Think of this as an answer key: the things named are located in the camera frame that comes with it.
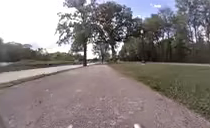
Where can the large leafy tree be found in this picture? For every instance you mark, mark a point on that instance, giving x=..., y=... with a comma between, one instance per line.
x=112, y=30
x=84, y=50

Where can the grey asphalt path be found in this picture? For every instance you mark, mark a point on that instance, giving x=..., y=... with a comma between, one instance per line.
x=93, y=96

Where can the grass bank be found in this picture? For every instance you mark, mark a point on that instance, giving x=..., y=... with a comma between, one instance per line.
x=39, y=62

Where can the green grass field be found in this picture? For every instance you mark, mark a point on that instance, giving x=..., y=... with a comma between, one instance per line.
x=179, y=81

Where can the wood of trees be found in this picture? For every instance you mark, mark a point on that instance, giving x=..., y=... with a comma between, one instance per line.
x=179, y=43

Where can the pale concrete pavement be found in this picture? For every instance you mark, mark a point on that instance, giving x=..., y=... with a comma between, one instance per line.
x=13, y=76

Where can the distant row of trees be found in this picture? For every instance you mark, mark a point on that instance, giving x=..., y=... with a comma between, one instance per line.
x=13, y=51

